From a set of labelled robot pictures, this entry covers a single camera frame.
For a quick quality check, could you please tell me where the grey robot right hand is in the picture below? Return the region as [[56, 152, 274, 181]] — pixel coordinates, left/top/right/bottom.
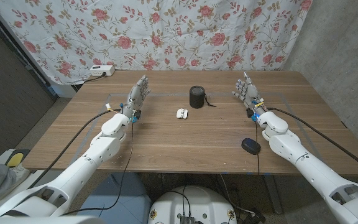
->
[[231, 72, 267, 116]]

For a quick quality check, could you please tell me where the black power strip cord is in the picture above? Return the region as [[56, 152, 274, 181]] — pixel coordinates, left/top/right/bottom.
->
[[71, 73, 108, 91]]

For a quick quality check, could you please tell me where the black cylindrical speaker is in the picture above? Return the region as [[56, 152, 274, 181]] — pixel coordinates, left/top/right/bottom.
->
[[188, 85, 217, 110]]

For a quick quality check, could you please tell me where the floral backdrop cloth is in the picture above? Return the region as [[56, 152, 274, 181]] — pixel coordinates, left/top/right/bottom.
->
[[0, 0, 313, 86]]

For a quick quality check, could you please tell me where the grey table leg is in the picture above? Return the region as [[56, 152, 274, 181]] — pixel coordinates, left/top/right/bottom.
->
[[261, 174, 284, 215]]

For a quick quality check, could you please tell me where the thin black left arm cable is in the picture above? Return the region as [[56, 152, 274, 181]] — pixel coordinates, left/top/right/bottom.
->
[[61, 121, 135, 216]]

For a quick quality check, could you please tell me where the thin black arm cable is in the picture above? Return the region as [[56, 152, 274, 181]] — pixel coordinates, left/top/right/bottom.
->
[[61, 121, 135, 216], [254, 120, 260, 175]]

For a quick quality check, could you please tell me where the yellow and black pedal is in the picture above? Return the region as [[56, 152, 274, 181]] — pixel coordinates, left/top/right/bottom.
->
[[4, 149, 30, 168]]

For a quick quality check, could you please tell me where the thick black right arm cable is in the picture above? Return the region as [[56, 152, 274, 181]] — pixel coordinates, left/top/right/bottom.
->
[[266, 107, 358, 177]]

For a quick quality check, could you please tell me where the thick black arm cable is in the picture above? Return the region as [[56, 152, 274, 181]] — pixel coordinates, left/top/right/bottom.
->
[[26, 108, 124, 190], [266, 107, 358, 177]]

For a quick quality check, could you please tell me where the black power adapter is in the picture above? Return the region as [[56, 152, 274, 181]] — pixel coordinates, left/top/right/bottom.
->
[[244, 208, 267, 224]]

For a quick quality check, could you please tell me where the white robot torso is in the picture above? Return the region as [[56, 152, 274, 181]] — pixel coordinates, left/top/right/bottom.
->
[[147, 185, 238, 224]]

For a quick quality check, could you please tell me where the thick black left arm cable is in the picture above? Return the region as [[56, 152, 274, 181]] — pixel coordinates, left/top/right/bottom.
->
[[26, 108, 124, 190]]

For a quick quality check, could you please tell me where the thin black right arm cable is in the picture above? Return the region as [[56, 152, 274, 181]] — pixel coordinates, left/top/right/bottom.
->
[[254, 120, 260, 175]]

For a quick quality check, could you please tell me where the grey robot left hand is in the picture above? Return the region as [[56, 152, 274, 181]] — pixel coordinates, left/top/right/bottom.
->
[[121, 74, 152, 118]]

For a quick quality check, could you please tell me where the white power strip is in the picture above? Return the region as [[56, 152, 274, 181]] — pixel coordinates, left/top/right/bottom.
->
[[89, 64, 116, 77]]

